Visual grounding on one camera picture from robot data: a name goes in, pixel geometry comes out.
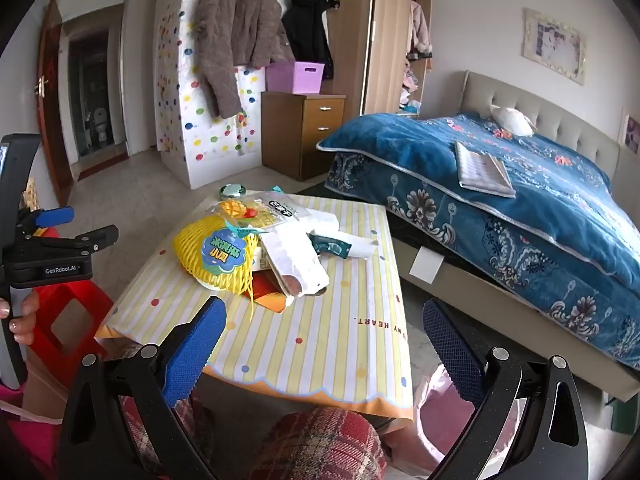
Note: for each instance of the yellow foam fruit net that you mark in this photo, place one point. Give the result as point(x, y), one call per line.
point(192, 255)

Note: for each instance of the brown quilted coat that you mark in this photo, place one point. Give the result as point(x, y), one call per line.
point(235, 20)

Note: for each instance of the green container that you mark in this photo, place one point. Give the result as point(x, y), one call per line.
point(625, 412)

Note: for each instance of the red plastic stool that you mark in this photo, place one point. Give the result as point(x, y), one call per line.
point(85, 300)

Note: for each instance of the small purple wall picture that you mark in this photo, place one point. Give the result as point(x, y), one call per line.
point(632, 132)

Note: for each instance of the round green tin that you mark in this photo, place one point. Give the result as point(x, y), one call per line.
point(232, 190)

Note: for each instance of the brown wooden door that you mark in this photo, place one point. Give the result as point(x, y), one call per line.
point(52, 110)

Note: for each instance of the cardboard box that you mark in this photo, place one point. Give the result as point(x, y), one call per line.
point(45, 385)

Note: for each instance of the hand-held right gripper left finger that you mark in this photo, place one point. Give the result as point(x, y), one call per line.
point(200, 340)

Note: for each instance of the bed with blue blanket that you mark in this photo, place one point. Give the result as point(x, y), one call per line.
point(410, 145)

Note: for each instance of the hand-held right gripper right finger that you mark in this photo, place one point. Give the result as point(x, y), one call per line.
point(450, 350)

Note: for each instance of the white paper wrapper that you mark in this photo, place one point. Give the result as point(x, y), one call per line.
point(362, 246)

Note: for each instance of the white paper bag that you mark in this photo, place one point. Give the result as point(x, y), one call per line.
point(295, 255)

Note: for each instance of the person's left leg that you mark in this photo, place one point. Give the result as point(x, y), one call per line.
point(195, 425)

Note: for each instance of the pink cloth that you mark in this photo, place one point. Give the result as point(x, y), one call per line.
point(30, 440)

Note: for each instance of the beige upholstered bed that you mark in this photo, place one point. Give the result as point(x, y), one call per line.
point(540, 105)

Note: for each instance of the purple basket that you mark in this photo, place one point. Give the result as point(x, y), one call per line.
point(295, 77)

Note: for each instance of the folded striped cloth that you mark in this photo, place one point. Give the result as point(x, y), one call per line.
point(482, 170)

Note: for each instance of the white toilet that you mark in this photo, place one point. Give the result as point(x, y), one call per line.
point(101, 125)

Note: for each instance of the pink plastic bag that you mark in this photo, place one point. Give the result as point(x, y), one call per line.
point(435, 400)

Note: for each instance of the pile of clothes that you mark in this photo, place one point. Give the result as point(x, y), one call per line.
point(411, 90)

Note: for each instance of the white tissue packet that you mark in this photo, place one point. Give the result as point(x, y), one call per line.
point(320, 217)

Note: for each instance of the wooden nightstand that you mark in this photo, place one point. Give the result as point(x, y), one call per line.
point(295, 135)

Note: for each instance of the pink hanging coat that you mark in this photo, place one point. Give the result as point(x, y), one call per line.
point(420, 30)

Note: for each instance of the wooden wardrobe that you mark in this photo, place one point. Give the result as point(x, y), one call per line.
point(390, 35)

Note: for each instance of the polka dot cabinet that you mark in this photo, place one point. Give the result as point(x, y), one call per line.
point(175, 110)

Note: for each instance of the yellow striped tablecloth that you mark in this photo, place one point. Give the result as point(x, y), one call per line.
point(310, 340)

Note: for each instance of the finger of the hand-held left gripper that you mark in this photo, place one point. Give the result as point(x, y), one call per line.
point(55, 216)
point(100, 237)

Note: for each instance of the person's left hand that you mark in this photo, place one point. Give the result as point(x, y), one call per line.
point(27, 310)

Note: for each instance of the black coat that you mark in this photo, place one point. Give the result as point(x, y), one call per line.
point(307, 25)

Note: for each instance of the red envelope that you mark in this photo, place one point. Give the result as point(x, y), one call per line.
point(270, 295)

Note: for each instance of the green packet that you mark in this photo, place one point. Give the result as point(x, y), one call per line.
point(330, 246)

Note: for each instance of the clear mango snack packet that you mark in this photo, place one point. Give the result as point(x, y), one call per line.
point(235, 207)

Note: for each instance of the white pillow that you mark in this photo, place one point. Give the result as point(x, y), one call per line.
point(515, 120)

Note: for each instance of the large framed wall picture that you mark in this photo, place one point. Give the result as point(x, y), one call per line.
point(555, 45)

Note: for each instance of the pale yellow foam net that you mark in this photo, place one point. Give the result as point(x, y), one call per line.
point(30, 192)

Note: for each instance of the white paper tag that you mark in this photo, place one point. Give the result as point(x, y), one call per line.
point(425, 265)

